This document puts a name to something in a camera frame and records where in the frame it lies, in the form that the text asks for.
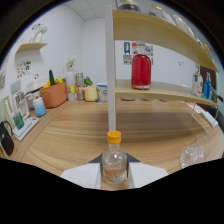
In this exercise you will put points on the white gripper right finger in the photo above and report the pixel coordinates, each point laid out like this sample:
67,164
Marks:
146,173

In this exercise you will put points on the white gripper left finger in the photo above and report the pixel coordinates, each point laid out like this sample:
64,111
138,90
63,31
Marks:
83,175

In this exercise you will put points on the clear bottle orange cap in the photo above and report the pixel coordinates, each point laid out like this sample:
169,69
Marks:
114,160

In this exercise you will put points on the blue liquid bottle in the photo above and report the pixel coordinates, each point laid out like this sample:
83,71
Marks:
207,88

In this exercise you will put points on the green cup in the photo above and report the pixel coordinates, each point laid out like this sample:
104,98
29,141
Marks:
18,120

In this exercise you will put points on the clear glass with ice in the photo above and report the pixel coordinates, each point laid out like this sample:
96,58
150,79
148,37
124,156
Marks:
193,153

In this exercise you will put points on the white tray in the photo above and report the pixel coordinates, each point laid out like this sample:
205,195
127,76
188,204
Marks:
28,128

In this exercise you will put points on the yellow pot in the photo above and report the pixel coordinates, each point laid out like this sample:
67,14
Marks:
91,94

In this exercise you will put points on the orange storage basket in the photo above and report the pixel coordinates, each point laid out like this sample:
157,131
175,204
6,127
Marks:
55,96

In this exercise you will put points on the black handbag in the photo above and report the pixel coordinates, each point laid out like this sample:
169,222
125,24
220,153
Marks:
6,141

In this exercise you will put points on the green leafy plant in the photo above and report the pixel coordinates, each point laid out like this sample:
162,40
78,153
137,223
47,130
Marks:
88,81

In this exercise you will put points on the red liquid glass bottle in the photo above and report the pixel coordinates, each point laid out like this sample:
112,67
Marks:
141,71

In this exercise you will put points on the green cucumber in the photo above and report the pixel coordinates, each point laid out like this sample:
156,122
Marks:
51,77

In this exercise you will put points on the glass jar of limes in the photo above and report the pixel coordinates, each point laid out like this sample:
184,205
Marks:
215,96

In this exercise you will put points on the multicolour poster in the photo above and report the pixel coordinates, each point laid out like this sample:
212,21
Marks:
149,50

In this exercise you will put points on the red poster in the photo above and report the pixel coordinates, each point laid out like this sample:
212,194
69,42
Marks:
134,48

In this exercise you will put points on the blue yellow poster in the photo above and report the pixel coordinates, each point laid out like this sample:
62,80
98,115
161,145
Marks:
127,47

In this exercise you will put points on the yellow green snack bag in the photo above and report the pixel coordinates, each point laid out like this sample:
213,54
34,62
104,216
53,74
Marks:
207,51

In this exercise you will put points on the white-framed wooden shelf rack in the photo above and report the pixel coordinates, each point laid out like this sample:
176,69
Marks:
150,28

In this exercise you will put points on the white figurine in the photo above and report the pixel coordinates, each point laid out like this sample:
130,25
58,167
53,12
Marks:
39,33

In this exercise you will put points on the black yellow snack bag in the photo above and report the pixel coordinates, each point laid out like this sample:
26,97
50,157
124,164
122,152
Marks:
128,5

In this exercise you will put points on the wall sticker cluster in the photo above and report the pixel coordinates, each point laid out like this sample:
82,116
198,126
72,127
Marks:
24,69

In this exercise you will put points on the wooden wall shelf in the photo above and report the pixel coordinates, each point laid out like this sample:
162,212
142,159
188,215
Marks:
31,46

